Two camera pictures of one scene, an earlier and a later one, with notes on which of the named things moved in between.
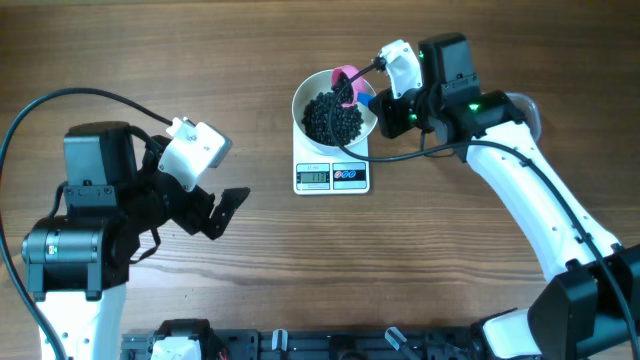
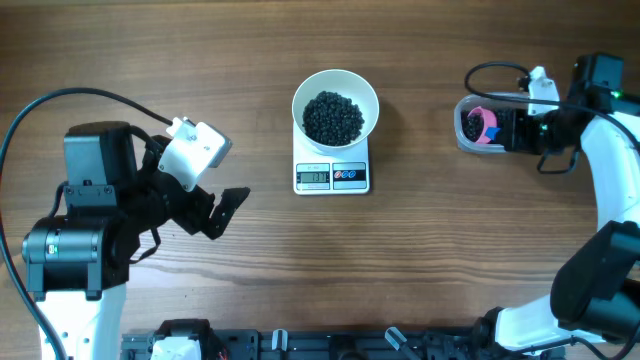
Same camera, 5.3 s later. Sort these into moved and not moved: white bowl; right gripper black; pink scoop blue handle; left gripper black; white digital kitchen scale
Moved: right gripper black; pink scoop blue handle
Not moved: white digital kitchen scale; left gripper black; white bowl
